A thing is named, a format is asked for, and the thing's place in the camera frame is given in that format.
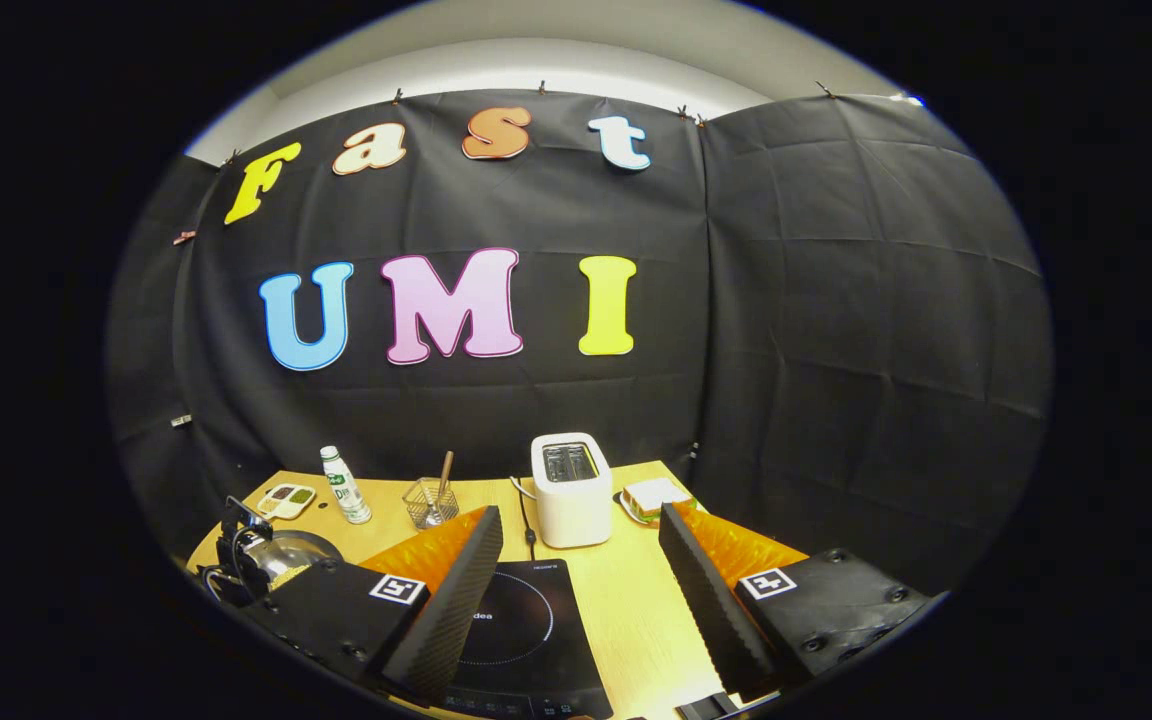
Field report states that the sandwich on plate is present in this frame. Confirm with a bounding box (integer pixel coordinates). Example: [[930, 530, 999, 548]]
[[620, 477, 697, 527]]

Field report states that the toaster power cable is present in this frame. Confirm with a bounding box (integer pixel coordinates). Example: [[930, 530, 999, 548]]
[[510, 476, 539, 562]]

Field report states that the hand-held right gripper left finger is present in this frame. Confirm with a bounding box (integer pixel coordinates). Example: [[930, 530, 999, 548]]
[[256, 505, 505, 703]]

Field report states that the metal wire utensil holder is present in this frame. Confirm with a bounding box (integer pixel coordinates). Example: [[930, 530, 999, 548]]
[[402, 477, 461, 530]]

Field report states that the white toaster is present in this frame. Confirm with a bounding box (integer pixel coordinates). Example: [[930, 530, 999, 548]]
[[531, 432, 614, 549]]

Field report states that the steel pot with black handle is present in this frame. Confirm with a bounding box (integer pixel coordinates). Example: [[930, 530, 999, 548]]
[[241, 530, 345, 596]]

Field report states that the black induction cooktop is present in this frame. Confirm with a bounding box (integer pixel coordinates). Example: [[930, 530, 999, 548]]
[[436, 560, 615, 720]]

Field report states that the white drink bottle green label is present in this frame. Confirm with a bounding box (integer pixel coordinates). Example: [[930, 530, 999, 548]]
[[320, 445, 373, 525]]

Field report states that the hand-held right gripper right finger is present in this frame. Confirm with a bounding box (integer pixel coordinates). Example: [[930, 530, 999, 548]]
[[658, 501, 942, 703]]

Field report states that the white divided dish with beans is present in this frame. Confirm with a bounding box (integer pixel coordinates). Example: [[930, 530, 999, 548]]
[[256, 483, 318, 521]]

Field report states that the wooden-handled spoon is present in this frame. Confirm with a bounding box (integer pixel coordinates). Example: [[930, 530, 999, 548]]
[[431, 450, 455, 523]]

